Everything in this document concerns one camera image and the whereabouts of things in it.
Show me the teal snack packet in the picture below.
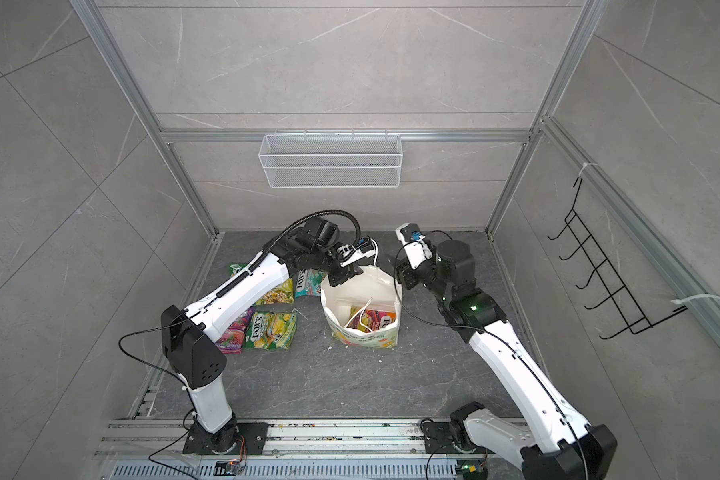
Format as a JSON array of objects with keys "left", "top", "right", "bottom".
[{"left": 294, "top": 269, "right": 326, "bottom": 298}]

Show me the white floral paper bag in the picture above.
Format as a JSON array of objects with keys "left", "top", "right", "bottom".
[{"left": 320, "top": 236, "right": 401, "bottom": 349}]

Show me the yellow snack bag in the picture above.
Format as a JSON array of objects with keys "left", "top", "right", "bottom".
[{"left": 254, "top": 279, "right": 295, "bottom": 306}]

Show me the green Fox's candy bag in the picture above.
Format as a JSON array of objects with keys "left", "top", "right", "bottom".
[
  {"left": 243, "top": 311, "right": 298, "bottom": 351},
  {"left": 229, "top": 263, "right": 250, "bottom": 278}
]

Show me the purple snack packet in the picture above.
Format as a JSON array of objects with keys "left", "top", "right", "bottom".
[{"left": 215, "top": 308, "right": 255, "bottom": 355}]

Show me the orange pink Fox's candy bag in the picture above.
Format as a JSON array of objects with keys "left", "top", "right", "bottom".
[{"left": 346, "top": 307, "right": 397, "bottom": 333}]

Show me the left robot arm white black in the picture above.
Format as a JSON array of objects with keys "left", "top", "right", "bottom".
[{"left": 155, "top": 209, "right": 378, "bottom": 454}]

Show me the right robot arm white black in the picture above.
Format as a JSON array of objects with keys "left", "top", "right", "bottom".
[{"left": 393, "top": 223, "right": 618, "bottom": 479}]

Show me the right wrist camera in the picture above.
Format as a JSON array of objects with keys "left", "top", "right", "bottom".
[{"left": 395, "top": 223, "right": 433, "bottom": 270}]

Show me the white wire mesh basket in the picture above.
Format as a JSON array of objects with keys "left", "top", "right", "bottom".
[{"left": 258, "top": 133, "right": 404, "bottom": 189}]

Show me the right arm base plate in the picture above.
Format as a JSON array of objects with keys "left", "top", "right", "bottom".
[{"left": 418, "top": 418, "right": 493, "bottom": 454}]

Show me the black wire hook rack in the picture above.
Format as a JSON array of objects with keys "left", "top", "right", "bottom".
[{"left": 547, "top": 178, "right": 688, "bottom": 340}]

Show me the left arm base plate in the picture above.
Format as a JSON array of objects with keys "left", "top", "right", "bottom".
[{"left": 182, "top": 422, "right": 269, "bottom": 456}]

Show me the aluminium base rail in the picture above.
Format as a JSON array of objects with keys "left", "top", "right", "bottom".
[{"left": 88, "top": 418, "right": 523, "bottom": 479}]

